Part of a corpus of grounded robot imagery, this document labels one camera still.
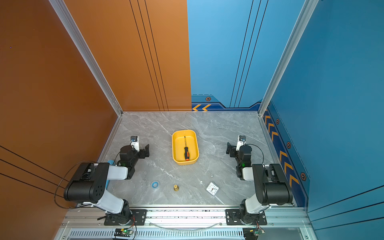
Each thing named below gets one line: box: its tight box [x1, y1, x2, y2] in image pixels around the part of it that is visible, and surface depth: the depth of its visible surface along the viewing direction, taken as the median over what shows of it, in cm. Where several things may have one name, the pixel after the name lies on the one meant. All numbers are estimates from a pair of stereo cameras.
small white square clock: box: [206, 182, 220, 197], surface depth 82 cm
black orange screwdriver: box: [184, 136, 190, 161], surface depth 96 cm
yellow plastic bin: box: [172, 129, 200, 166], surface depth 101 cm
